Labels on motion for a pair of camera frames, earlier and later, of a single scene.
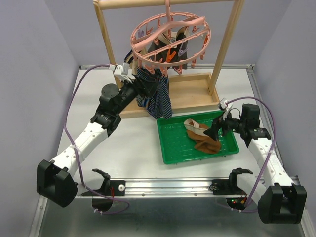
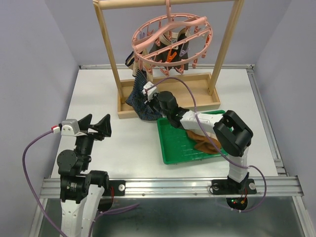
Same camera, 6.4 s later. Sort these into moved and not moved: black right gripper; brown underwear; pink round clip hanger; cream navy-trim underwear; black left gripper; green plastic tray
Moved: black left gripper; black right gripper
Not moved: cream navy-trim underwear; pink round clip hanger; brown underwear; green plastic tray
